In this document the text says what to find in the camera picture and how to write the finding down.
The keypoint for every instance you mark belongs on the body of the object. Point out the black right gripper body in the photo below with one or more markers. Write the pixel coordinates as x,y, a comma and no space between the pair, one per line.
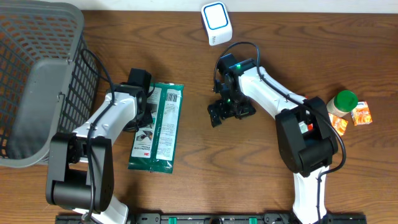
236,104

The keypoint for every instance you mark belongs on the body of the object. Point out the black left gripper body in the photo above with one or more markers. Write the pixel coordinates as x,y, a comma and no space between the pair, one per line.
146,118

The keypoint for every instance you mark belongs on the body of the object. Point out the green white 3M package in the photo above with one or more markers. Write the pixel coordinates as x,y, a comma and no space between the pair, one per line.
154,144

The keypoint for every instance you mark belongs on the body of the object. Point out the orange small box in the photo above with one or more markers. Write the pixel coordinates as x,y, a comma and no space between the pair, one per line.
339,124
361,114

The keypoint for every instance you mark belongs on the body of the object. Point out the green lid cream jar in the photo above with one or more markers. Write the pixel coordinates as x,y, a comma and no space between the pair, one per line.
342,103

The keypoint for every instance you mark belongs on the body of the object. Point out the red snack stick packet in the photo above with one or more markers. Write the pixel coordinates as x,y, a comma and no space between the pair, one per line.
309,120

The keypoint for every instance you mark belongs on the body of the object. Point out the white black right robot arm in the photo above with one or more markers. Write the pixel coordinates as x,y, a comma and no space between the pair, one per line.
306,142

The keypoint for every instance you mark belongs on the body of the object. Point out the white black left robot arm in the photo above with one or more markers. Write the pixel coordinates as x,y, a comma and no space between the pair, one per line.
80,174

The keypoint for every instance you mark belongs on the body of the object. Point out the white cube barcode scanner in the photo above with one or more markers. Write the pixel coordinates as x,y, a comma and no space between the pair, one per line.
216,23

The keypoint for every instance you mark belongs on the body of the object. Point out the grey plastic mesh basket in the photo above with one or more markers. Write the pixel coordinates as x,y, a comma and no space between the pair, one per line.
47,87

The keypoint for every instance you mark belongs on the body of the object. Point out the black mounting rail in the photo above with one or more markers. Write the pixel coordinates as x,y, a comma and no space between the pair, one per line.
267,218

